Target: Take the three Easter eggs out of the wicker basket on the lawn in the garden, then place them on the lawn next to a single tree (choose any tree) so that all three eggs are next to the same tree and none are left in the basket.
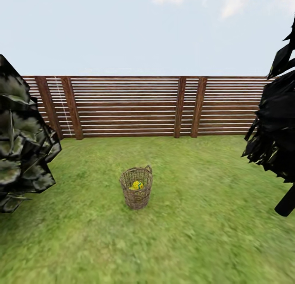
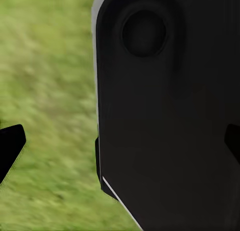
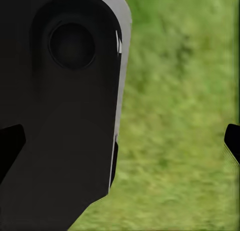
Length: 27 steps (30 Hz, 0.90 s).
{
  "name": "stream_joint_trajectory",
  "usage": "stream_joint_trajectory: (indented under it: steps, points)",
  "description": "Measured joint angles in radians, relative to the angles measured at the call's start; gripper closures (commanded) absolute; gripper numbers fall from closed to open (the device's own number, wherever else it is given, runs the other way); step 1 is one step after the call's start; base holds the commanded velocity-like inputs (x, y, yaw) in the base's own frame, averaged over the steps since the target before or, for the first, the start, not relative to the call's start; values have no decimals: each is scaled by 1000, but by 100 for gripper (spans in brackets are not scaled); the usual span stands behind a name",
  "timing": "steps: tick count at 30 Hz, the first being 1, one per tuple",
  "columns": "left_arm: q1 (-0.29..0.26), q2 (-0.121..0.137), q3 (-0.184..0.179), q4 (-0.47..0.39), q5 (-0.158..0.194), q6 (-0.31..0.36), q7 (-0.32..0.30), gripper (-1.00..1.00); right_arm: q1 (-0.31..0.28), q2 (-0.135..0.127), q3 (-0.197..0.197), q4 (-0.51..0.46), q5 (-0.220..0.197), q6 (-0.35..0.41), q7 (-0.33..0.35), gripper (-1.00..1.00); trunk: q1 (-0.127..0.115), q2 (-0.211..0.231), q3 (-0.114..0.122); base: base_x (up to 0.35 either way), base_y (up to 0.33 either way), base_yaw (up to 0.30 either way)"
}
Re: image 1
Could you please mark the wicker basket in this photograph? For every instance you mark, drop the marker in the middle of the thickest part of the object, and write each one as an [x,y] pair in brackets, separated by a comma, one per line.
[137,199]

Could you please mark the tree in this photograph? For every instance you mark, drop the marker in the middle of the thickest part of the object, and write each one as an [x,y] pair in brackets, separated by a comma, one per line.
[273,145]

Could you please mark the easter egg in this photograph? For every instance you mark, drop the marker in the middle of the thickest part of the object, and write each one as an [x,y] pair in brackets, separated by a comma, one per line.
[137,185]

